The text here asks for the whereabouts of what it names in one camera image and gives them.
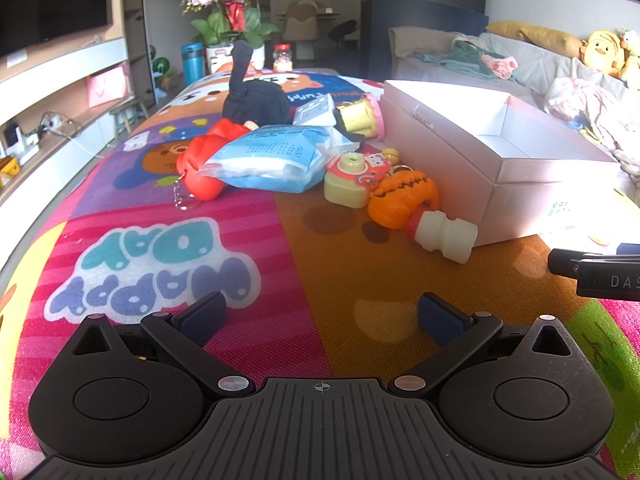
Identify small white bottle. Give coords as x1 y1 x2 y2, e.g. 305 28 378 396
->
406 209 479 264

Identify potted purple orchid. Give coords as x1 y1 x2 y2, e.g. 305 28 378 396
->
181 0 278 73

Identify green clothes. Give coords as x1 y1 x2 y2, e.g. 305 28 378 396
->
412 40 501 81

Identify dark blue cabinet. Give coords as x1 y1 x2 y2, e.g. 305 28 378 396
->
360 0 490 76

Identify small wooden stool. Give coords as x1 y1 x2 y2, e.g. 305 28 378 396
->
109 96 151 136

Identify blue thermos bottle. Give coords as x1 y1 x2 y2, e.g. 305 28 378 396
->
181 42 205 88

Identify yellow plush animal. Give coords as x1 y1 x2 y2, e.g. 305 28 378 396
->
620 27 640 93

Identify black television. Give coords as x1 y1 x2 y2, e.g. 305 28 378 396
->
0 0 113 58

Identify blue white wipes packet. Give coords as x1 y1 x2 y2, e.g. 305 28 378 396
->
197 124 361 195

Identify grey sofa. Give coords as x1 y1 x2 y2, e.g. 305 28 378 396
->
389 25 640 211

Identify black plush toy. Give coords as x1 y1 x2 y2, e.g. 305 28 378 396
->
222 40 292 128

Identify pink white clothes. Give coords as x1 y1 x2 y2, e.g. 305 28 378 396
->
544 77 640 151

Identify pink cloth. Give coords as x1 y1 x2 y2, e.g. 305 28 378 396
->
481 54 520 80

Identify white wooden television cabinet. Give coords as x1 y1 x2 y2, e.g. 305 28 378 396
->
0 35 151 201

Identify yellow duck plush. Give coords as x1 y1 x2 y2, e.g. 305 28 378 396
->
580 30 626 78

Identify yellow pillow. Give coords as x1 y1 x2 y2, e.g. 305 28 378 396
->
487 21 583 58

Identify red toy with keychain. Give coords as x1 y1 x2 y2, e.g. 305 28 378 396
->
172 119 253 213

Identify yellow toy camera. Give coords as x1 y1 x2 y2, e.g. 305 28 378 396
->
323 152 401 209

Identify yellow pink toy cup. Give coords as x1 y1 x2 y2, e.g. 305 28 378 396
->
334 92 387 142

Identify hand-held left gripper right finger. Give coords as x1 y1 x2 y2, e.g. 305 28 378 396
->
387 291 576 397

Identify white cardboard box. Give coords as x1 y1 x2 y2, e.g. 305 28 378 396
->
381 80 621 248

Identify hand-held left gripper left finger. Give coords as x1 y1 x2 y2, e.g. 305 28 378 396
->
71 291 256 397

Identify white plastic charger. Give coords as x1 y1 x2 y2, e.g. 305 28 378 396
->
292 96 337 128

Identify clear jar with red lid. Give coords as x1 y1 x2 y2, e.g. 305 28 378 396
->
272 44 294 72

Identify beige dining chair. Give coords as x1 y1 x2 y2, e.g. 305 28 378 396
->
282 2 321 61

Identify pink paper bag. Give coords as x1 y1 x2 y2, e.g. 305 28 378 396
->
87 65 131 108

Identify orange toy with white bottle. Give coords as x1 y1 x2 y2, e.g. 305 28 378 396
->
368 170 441 230

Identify black chair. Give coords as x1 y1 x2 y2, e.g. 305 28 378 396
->
328 20 360 58

